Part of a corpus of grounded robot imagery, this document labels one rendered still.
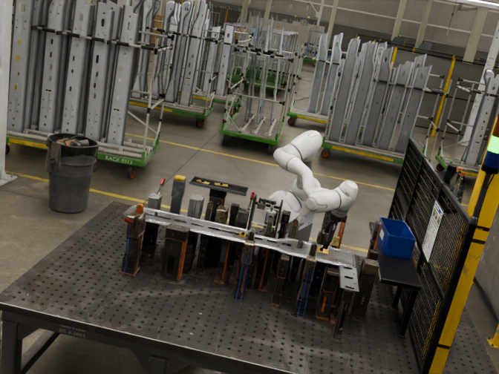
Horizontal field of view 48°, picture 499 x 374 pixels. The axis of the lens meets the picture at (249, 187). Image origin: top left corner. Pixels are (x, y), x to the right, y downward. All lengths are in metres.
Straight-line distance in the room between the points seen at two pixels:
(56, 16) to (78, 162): 2.42
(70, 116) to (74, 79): 0.47
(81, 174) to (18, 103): 1.98
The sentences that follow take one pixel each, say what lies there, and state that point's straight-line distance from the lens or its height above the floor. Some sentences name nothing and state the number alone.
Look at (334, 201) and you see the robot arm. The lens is 2.91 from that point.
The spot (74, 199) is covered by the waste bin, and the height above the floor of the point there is 0.16.
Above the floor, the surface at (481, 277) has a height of 0.25.
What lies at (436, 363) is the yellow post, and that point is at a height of 0.77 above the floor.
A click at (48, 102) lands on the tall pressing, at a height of 0.69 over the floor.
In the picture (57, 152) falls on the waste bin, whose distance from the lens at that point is 5.66.
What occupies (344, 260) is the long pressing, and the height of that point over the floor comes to 1.00.
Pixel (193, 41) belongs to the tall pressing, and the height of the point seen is 1.50.
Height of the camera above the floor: 2.25
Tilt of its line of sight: 17 degrees down
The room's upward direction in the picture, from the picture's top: 11 degrees clockwise
